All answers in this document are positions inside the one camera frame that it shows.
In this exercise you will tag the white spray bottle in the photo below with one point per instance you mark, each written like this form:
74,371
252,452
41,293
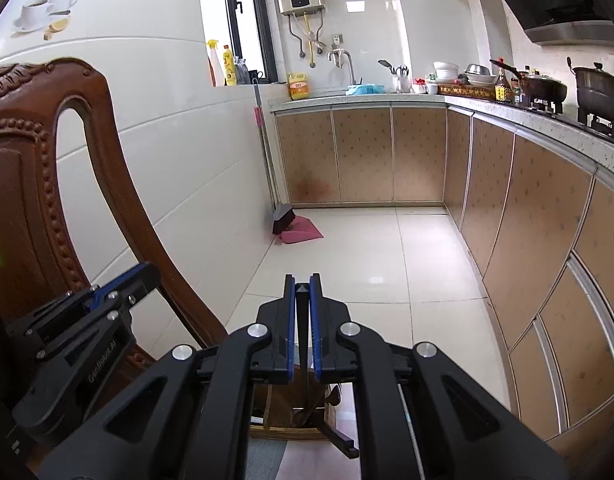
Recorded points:
216,67

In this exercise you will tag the stack of white bowls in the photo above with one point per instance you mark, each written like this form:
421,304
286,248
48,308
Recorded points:
446,71

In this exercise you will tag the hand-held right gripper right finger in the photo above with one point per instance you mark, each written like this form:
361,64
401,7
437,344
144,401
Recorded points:
315,330

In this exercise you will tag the woven wooden tray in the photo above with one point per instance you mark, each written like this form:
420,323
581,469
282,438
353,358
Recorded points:
467,91

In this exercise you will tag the dark window frame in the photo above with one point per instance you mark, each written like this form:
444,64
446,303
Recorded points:
259,20

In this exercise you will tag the soy sauce bottle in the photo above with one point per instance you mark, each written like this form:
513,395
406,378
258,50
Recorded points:
502,90

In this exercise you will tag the pink dustpan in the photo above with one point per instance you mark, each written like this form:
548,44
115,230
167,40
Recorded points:
303,232

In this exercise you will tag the grey ladle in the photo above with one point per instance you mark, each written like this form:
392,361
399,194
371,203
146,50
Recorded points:
384,63

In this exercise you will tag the blue cloth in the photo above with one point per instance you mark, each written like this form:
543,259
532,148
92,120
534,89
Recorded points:
364,89

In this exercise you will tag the grey pink striped cloth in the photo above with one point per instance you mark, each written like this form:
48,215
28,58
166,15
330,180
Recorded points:
267,460

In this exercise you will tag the metal faucet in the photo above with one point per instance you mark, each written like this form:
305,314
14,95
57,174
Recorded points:
348,66

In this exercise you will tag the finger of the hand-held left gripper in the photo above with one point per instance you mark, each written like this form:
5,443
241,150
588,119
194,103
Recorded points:
102,320
122,285

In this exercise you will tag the dark cooking pot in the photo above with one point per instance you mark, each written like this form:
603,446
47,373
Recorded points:
599,90

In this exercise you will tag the wall socket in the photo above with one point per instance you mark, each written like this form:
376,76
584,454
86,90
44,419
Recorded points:
337,39

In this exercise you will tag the yellow bottle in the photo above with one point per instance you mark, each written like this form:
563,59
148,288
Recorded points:
230,71

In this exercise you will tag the black chopstick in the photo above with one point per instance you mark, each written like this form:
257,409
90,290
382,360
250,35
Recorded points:
302,320
339,441

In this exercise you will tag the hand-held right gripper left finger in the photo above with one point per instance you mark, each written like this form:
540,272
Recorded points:
290,330

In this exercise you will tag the carved wooden chair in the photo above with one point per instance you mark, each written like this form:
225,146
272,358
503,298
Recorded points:
17,210

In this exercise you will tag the white utensil cup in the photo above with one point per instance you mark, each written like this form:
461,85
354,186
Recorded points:
402,84

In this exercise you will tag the yellow jug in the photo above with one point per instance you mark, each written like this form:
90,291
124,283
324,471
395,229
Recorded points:
298,89

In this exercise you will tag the gas stove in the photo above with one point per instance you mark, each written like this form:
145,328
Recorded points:
607,127

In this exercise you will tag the wooden utensil holder box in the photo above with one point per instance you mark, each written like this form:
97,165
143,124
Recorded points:
282,410

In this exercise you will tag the metal bowl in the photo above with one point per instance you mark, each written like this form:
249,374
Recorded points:
479,69

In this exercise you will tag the black wok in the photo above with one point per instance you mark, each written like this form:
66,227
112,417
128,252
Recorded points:
544,89

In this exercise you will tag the kitchen counter cabinets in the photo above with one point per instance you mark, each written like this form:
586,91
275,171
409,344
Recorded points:
527,220

